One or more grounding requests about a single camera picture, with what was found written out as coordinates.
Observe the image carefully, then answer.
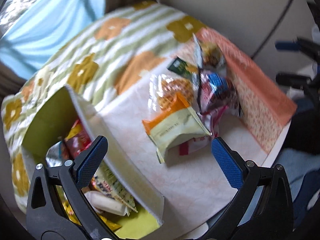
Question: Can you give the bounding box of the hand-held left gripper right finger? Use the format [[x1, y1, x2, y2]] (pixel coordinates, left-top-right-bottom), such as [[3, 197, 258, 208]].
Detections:
[[200, 137, 294, 240]]

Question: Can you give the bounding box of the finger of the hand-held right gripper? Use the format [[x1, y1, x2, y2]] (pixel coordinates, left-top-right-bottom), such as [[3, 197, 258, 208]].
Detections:
[[276, 72, 313, 87], [275, 37, 319, 55]]

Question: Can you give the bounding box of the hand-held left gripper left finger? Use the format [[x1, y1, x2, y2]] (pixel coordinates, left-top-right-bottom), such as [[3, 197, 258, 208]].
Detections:
[[26, 135, 115, 240]]

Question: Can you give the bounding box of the green white snack packet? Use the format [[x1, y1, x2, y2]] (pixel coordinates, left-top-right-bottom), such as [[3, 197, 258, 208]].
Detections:
[[92, 160, 138, 213]]

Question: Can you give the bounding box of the silver grey snack packet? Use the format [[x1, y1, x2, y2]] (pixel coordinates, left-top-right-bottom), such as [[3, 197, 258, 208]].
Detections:
[[46, 141, 70, 168]]

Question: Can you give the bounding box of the white long snack packet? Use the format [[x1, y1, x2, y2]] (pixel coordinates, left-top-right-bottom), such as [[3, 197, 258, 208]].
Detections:
[[84, 191, 130, 217]]

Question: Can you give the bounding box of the yellow snack packet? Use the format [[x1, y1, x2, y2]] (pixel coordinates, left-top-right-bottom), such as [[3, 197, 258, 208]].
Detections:
[[56, 187, 80, 225], [99, 214, 123, 233]]

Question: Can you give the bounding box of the green cardboard box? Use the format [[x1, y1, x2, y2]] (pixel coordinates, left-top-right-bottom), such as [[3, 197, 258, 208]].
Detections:
[[21, 85, 165, 240]]

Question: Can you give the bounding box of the green orange waffle packet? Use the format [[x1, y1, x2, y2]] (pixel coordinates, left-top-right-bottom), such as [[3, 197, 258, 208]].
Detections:
[[142, 74, 212, 164]]

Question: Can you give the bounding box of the pink red snack packet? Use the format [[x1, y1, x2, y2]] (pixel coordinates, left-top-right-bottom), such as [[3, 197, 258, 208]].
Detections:
[[179, 110, 225, 155]]

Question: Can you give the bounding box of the pink patterned bag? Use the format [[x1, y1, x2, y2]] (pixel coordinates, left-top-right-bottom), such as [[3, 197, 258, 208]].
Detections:
[[197, 27, 298, 154]]

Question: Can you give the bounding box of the dark cloth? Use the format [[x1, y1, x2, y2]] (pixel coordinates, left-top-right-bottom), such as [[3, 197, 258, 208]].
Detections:
[[282, 105, 320, 153]]

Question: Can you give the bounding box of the small white table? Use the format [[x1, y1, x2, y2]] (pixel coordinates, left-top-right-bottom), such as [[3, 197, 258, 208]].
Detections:
[[95, 60, 293, 230]]

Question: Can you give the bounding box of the pale blue fabric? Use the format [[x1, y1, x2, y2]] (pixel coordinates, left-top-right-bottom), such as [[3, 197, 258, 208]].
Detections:
[[272, 150, 320, 205]]

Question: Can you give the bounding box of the red blue snack packet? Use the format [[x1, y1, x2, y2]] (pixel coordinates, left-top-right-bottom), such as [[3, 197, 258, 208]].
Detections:
[[197, 71, 244, 118]]

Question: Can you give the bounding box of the clear packet brown snack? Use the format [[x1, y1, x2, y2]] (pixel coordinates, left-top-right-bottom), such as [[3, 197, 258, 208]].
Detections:
[[192, 34, 227, 73]]

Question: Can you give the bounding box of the dark green small packet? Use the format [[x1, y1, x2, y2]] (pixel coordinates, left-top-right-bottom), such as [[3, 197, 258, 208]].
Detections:
[[167, 58, 198, 78]]

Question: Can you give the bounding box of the floral striped blanket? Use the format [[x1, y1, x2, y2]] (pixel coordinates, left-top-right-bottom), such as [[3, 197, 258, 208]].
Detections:
[[1, 0, 208, 210]]

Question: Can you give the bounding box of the light blue cloth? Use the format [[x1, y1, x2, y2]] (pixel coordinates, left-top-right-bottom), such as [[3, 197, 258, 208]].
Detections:
[[0, 0, 108, 80]]

